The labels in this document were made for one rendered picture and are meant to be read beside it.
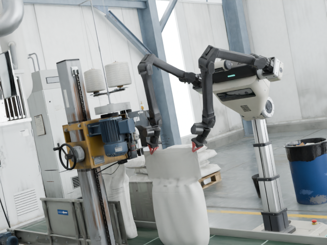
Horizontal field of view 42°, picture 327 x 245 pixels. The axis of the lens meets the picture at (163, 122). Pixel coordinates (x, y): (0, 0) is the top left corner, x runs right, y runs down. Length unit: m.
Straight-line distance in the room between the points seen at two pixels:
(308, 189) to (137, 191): 1.97
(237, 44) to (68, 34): 5.17
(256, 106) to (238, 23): 8.70
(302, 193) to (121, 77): 2.73
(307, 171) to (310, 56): 6.49
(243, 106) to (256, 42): 8.63
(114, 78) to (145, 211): 1.35
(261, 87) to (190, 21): 7.74
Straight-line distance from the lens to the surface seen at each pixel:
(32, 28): 7.66
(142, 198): 3.73
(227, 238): 3.06
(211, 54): 2.49
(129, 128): 2.73
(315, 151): 4.78
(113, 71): 2.87
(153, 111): 2.92
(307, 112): 11.20
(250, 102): 3.05
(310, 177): 4.83
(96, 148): 2.90
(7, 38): 6.27
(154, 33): 8.98
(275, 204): 3.27
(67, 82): 2.92
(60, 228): 3.84
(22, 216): 5.73
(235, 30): 11.72
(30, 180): 5.76
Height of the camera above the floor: 1.39
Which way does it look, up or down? 3 degrees down
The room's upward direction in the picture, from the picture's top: 10 degrees counter-clockwise
